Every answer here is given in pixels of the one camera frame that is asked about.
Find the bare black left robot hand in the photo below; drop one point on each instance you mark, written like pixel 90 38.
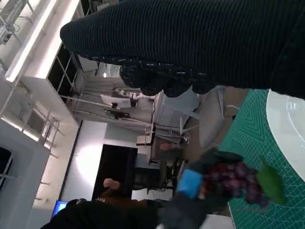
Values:
pixel 190 183

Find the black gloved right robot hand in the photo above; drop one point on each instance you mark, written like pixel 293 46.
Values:
pixel 190 38

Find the purple toy grape bunch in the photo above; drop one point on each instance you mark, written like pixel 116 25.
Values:
pixel 233 181

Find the white plate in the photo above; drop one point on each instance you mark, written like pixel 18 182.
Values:
pixel 288 128

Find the green cutting mat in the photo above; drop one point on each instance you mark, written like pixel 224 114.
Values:
pixel 247 133

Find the black screen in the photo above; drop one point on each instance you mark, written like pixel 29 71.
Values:
pixel 114 167

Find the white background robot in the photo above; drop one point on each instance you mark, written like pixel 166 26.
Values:
pixel 135 96

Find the person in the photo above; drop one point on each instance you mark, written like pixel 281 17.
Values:
pixel 100 214

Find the laptop with blue screen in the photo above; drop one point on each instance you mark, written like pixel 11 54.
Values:
pixel 59 207

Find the grey chair with white frame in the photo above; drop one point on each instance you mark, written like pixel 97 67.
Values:
pixel 181 105

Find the dark window with white frame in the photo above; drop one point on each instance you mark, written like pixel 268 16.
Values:
pixel 62 71

